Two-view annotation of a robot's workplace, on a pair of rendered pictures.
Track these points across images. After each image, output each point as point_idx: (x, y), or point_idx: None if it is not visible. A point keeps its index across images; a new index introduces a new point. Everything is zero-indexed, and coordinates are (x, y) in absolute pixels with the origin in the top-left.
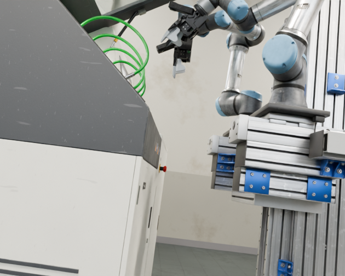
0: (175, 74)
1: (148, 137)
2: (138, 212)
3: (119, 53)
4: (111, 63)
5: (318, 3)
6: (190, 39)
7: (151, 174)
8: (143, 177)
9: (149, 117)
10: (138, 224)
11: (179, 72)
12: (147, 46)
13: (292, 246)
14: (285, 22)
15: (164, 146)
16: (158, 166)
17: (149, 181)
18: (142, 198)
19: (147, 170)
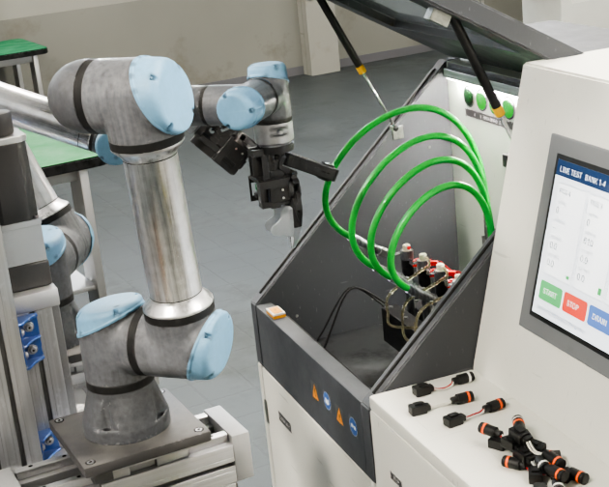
0: (291, 239)
1: (265, 344)
2: (279, 444)
3: (554, 127)
4: (301, 236)
5: None
6: (233, 172)
7: (321, 444)
8: (275, 402)
9: (257, 315)
10: (288, 470)
11: (283, 232)
12: (325, 181)
13: None
14: (14, 128)
15: (424, 466)
16: (379, 483)
17: (308, 442)
18: (288, 441)
19: (288, 405)
